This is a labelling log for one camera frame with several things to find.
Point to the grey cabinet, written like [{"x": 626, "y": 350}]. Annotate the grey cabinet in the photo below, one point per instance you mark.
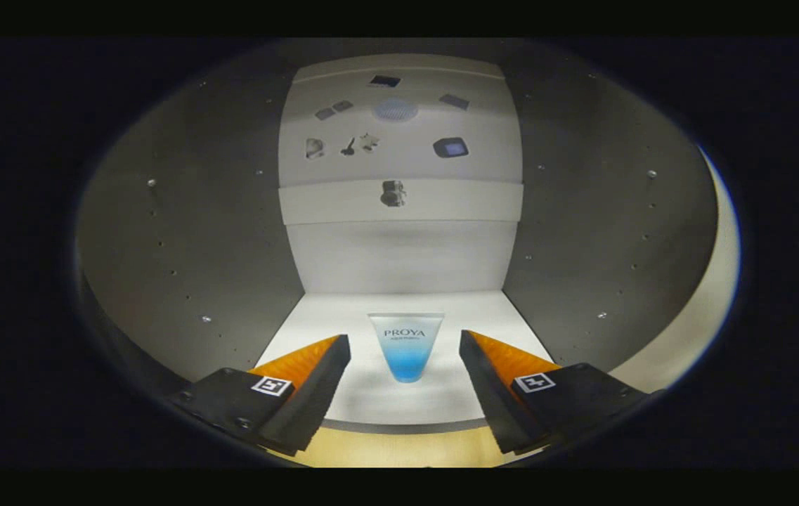
[{"x": 195, "y": 246}]

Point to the blue and white cosmetic tube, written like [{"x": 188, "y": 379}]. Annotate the blue and white cosmetic tube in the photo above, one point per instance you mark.
[{"x": 406, "y": 351}]

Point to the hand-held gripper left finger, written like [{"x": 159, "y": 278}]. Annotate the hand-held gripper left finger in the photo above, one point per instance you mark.
[{"x": 318, "y": 393}]

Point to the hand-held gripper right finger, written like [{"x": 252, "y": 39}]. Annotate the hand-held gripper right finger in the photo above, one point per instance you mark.
[{"x": 490, "y": 393}]

